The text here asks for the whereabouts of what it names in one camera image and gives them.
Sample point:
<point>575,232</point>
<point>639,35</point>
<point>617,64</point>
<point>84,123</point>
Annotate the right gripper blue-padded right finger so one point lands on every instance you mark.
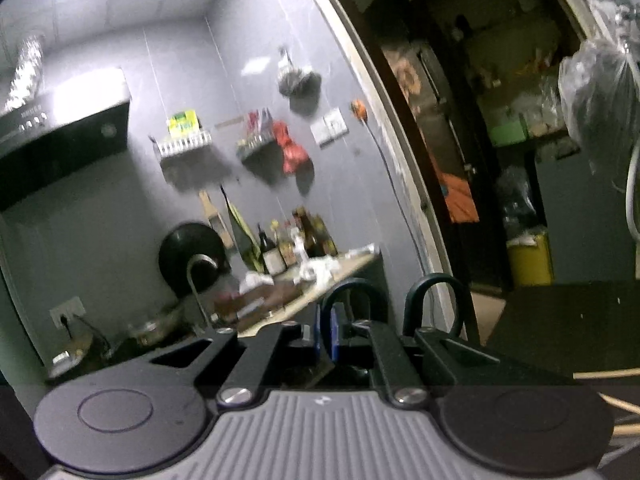
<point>373,348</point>

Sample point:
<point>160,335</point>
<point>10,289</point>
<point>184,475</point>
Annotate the orange wall plug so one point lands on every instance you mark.
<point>359,110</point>

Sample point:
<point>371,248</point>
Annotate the green box on shelf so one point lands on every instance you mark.
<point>509,133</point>

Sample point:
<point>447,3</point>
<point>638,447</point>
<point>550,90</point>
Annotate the white wall switch plate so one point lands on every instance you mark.
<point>329,127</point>

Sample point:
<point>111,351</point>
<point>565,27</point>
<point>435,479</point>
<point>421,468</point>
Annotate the white cloth on counter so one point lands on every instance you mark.
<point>318,270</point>

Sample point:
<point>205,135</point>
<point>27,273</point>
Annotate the wooden wall grater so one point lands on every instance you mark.
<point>215,220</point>

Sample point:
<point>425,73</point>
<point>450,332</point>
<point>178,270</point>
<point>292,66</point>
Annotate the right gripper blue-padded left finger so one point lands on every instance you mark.
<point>278,356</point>

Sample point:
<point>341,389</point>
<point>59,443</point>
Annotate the metal wall tap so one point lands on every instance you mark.
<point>626,10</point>

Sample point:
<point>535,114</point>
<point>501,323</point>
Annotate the wooden cutting board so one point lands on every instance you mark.
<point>265,297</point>

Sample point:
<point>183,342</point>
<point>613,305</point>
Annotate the red plastic bag on wall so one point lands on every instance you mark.
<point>294,155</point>

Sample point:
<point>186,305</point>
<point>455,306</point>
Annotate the dark glass bottle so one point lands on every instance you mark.
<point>271,255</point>

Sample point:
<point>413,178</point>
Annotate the bagged item hung high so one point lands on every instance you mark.
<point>293,80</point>

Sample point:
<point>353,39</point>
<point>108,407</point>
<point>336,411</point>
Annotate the yellow bin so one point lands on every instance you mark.
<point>530,259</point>

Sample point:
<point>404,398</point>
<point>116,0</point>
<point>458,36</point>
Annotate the black wok pan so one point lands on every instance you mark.
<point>192,254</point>

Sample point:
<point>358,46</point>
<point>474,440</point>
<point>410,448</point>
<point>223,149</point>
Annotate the black range hood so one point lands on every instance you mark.
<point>62,131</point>

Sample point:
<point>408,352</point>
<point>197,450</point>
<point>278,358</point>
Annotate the wooden kitchen counter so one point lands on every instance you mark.
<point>352,264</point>

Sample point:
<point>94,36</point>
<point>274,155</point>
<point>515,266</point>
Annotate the green hanging cloth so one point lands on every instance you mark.
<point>245,241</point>

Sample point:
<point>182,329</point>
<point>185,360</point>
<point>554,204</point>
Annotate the plain wooden chopstick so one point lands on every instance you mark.
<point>621,404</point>
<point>608,374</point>

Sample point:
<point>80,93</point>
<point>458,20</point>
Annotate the steel sink faucet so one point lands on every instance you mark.
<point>201,271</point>

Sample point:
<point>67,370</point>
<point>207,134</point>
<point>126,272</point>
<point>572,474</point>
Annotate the grey plastic bag on tap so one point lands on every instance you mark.
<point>600,104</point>

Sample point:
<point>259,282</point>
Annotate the black handled scissors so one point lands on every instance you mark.
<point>327,321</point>

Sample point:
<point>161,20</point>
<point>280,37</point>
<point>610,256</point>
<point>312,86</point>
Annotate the white wall rack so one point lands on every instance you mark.
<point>174,146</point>

